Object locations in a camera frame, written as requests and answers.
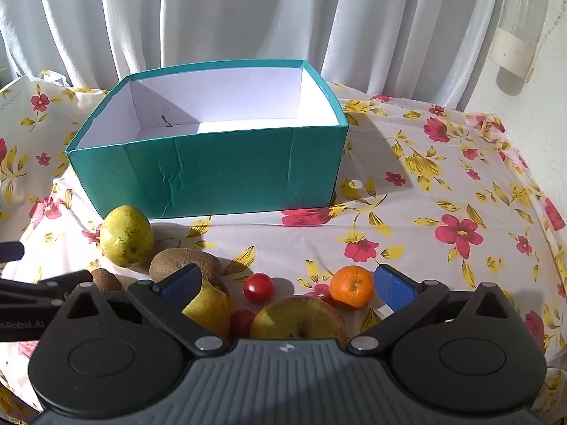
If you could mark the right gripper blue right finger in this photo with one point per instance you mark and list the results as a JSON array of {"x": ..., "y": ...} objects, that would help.
[{"x": 411, "y": 303}]

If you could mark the white curtain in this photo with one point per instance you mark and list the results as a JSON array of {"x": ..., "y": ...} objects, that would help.
[{"x": 421, "y": 49}]

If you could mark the floral plastic tablecloth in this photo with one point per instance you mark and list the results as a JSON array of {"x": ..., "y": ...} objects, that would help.
[{"x": 435, "y": 193}]

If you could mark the red cherry tomato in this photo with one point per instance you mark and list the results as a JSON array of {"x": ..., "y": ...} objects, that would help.
[
  {"x": 258, "y": 288},
  {"x": 241, "y": 321}
]

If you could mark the teal cardboard box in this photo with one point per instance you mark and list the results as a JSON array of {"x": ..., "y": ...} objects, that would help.
[{"x": 212, "y": 138}]

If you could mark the orange mandarin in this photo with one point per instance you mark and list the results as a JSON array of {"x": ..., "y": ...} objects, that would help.
[{"x": 353, "y": 287}]

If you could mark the clear wall tube holder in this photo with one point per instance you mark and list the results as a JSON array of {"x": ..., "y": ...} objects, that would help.
[{"x": 516, "y": 42}]

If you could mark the large brown kiwi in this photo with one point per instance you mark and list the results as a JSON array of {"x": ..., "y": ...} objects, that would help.
[{"x": 171, "y": 260}]

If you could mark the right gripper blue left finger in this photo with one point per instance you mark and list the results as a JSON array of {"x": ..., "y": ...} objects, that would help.
[{"x": 161, "y": 304}]

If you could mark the yellow-red apple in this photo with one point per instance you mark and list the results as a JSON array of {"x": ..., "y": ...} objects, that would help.
[{"x": 299, "y": 317}]

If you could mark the small brown kiwi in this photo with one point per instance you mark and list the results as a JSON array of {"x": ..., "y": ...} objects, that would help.
[{"x": 105, "y": 281}]

